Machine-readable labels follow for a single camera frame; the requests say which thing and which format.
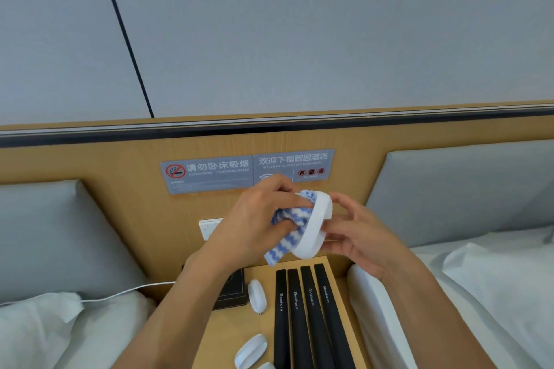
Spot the person's left hand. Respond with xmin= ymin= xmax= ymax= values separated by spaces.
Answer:
xmin=194 ymin=174 xmax=315 ymax=274

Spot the person's right hand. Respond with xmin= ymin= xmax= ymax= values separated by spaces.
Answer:
xmin=320 ymin=192 xmax=416 ymax=281

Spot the blue white striped cloth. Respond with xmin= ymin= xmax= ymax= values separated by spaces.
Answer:
xmin=264 ymin=189 xmax=321 ymax=266

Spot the long black shoe spoon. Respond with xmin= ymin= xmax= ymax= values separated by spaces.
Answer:
xmin=313 ymin=263 xmax=357 ymax=369
xmin=300 ymin=265 xmax=336 ymax=369
xmin=287 ymin=268 xmax=315 ymax=369
xmin=273 ymin=269 xmax=291 ymax=369

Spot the wooden nightstand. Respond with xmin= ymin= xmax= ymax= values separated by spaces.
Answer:
xmin=190 ymin=255 xmax=373 ymax=369

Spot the person's left forearm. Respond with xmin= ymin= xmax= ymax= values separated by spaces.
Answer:
xmin=112 ymin=254 xmax=234 ymax=369

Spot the black leather tissue box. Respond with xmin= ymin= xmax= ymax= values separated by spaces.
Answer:
xmin=181 ymin=265 xmax=250 ymax=311

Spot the grey headboard cushion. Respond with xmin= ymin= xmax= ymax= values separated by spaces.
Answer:
xmin=365 ymin=139 xmax=554 ymax=248
xmin=0 ymin=179 xmax=148 ymax=303

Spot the white pillow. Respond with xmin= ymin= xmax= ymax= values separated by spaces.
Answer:
xmin=0 ymin=292 xmax=85 ymax=369
xmin=442 ymin=232 xmax=554 ymax=356

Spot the wooden headboard panel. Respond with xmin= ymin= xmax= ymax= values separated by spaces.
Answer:
xmin=0 ymin=100 xmax=554 ymax=296

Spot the white switch socket panel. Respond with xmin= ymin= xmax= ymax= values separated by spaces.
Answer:
xmin=199 ymin=218 xmax=224 ymax=242

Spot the grey wall sign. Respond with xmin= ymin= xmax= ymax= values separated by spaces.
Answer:
xmin=160 ymin=148 xmax=336 ymax=195

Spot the white charging cable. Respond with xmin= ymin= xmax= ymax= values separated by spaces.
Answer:
xmin=0 ymin=281 xmax=176 ymax=307

